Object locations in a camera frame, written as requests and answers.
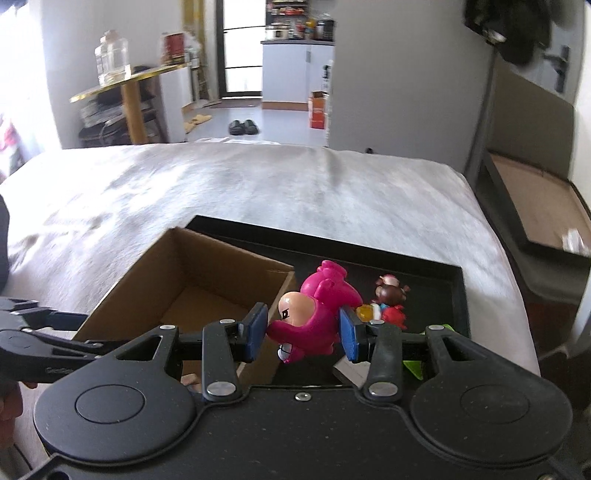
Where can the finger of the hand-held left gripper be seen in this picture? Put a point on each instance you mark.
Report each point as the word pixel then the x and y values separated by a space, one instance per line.
pixel 18 306
pixel 55 321

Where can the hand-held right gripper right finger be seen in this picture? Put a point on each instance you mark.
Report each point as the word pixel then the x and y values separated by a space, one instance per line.
pixel 351 337

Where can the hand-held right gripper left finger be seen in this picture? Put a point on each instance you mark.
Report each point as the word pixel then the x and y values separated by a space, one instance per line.
pixel 256 332

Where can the pink toy figure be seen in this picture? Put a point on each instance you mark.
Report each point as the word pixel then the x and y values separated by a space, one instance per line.
pixel 318 300

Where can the brown pig toy figure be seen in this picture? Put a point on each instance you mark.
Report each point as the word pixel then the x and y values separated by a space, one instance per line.
pixel 391 290

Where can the green plastic piece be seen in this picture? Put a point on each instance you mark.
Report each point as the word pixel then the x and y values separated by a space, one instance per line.
pixel 413 369

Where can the black tray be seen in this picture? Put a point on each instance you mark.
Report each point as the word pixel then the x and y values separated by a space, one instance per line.
pixel 415 279

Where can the brown cardboard box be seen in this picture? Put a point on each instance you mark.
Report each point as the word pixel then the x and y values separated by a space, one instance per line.
pixel 138 286

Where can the person's left hand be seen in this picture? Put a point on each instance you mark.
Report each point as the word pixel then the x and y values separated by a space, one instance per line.
pixel 8 404

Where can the colourful cloth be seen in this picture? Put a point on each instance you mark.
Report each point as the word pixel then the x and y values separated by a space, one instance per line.
pixel 8 143

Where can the dark stack under table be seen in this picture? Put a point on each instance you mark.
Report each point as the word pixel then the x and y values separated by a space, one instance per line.
pixel 101 120

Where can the black slipper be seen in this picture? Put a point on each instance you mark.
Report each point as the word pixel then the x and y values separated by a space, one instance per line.
pixel 236 127
pixel 250 126

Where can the tan slippers pair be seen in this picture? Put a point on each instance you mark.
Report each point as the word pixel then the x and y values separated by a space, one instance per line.
pixel 197 121

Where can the black framed brown board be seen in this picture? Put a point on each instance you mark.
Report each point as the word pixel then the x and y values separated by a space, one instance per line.
pixel 535 203

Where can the orange carton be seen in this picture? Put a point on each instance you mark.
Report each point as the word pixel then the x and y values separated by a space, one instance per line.
pixel 317 110

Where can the small white item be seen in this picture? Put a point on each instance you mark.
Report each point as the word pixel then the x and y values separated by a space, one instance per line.
pixel 572 240

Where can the low white cabinet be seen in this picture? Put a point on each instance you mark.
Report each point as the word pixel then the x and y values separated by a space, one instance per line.
pixel 178 101

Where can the round gold-edged table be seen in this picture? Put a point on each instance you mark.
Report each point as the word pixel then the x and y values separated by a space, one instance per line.
pixel 131 81

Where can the grey pole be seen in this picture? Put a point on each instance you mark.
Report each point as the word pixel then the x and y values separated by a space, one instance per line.
pixel 482 115

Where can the white kitchen cabinet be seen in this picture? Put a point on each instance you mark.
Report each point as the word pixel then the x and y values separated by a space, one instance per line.
pixel 286 74

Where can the clear glass jar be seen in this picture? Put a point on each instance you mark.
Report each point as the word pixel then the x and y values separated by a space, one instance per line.
pixel 113 57

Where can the glass door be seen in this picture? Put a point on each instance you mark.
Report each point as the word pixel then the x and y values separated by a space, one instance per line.
pixel 240 50

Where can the red can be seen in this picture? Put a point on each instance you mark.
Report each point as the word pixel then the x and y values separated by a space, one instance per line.
pixel 174 48

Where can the rice cooker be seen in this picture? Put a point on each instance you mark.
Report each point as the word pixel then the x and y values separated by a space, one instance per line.
pixel 277 32

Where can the row of bottles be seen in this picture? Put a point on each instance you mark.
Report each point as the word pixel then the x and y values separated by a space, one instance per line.
pixel 316 28

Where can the gold curtain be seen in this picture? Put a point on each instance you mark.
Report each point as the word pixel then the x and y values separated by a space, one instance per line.
pixel 193 27

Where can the hanging black clothes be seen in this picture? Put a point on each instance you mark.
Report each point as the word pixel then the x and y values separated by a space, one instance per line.
pixel 512 27

